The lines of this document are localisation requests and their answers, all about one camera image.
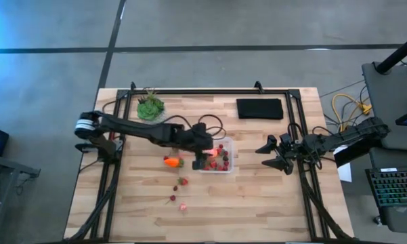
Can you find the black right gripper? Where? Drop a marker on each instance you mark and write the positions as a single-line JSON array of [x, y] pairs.
[[291, 147]]

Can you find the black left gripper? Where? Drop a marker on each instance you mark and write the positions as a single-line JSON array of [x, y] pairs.
[[198, 137]]

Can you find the red toy strawberry green leaves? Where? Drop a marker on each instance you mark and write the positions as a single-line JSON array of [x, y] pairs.
[[219, 151], [207, 167], [214, 164], [183, 181]]

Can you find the orange toy peach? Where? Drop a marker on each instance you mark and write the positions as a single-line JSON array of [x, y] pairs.
[[212, 152]]

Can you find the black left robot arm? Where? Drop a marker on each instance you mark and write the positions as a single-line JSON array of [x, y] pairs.
[[139, 130]]

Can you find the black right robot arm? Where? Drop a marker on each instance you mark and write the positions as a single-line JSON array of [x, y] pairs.
[[342, 137]]

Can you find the clear plastic tupperware container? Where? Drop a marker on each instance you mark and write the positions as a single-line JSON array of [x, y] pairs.
[[231, 169]]

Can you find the orange toy carrot green top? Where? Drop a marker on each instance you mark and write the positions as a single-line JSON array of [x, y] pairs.
[[172, 162]]

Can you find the pink wrinkled toy fruit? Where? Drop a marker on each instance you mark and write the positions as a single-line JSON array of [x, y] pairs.
[[182, 207]]

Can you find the black folded cloth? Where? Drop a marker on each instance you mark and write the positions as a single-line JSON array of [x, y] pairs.
[[260, 108]]

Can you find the white paper sheet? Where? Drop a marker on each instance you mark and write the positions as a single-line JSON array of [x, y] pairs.
[[344, 171]]

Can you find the green plant in patterned pot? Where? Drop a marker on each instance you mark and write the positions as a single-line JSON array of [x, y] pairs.
[[150, 108]]

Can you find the black keyboard rainbow backlight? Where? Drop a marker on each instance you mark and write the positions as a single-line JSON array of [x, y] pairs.
[[396, 186]]

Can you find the grey desk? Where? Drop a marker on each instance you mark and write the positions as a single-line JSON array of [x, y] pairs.
[[389, 101], [403, 218]]

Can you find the black round pole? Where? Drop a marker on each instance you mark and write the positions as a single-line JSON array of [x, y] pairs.
[[397, 56]]

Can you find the grey metal cart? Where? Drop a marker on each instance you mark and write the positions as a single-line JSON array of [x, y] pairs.
[[6, 169]]

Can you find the black aluminium rig frame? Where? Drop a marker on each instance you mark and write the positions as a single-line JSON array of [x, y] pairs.
[[206, 91]]

